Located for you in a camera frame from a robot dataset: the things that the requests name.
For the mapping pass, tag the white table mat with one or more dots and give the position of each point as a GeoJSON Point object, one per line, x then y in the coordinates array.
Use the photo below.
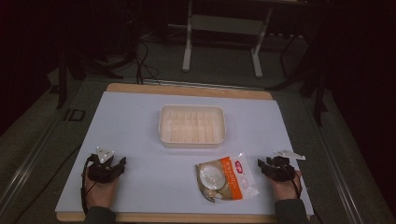
{"type": "Point", "coordinates": [174, 149]}

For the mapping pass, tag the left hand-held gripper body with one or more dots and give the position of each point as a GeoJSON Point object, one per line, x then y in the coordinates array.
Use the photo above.
{"type": "Point", "coordinates": [102, 169]}

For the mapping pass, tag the person's right hand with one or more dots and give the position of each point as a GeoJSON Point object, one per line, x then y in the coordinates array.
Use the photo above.
{"type": "Point", "coordinates": [286, 189]}

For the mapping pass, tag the white plastic basket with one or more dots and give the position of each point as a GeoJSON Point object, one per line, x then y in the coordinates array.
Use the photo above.
{"type": "Point", "coordinates": [192, 125]}

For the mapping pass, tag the white metal table frame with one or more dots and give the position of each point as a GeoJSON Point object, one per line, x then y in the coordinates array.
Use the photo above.
{"type": "Point", "coordinates": [224, 34]}

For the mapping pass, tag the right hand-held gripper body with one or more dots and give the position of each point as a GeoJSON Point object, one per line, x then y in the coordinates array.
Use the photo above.
{"type": "Point", "coordinates": [280, 168]}

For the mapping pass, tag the orange clear snack packet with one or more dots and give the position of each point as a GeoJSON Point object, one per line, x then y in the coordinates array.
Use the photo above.
{"type": "Point", "coordinates": [224, 177]}

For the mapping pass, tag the black stand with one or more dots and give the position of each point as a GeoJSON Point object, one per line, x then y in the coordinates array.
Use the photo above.
{"type": "Point", "coordinates": [67, 62]}

